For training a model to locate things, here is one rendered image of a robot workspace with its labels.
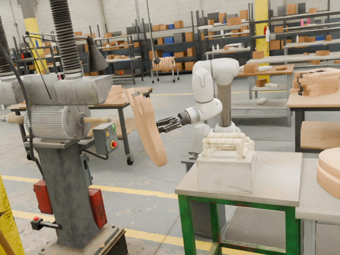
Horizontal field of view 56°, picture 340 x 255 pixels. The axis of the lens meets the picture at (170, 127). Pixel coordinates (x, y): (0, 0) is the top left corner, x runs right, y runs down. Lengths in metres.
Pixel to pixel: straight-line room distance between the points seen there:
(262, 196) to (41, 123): 1.43
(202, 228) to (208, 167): 1.34
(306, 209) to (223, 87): 1.09
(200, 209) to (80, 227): 0.98
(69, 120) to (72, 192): 0.56
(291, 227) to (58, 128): 1.45
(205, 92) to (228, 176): 0.45
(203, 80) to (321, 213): 0.83
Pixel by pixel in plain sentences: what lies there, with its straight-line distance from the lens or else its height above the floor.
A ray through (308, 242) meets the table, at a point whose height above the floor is 0.71.
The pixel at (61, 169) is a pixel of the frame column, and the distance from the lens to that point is 2.30.
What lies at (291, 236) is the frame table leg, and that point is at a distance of 1.73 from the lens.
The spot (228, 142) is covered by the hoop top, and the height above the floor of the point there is 1.20.
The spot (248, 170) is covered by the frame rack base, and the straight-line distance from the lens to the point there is 1.59.
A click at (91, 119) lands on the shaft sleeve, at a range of 2.08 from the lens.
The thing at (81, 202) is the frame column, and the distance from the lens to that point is 2.48.
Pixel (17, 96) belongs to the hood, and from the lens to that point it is 2.29.
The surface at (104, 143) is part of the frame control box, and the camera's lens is 2.36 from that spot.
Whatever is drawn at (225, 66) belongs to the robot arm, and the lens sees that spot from 2.24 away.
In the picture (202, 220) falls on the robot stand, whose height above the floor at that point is 0.15.
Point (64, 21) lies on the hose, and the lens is 1.94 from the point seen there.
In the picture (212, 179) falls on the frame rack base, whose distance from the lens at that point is 1.65.
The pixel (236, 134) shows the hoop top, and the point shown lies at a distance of 1.63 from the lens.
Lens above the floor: 1.75
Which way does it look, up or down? 17 degrees down
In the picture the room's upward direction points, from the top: 7 degrees counter-clockwise
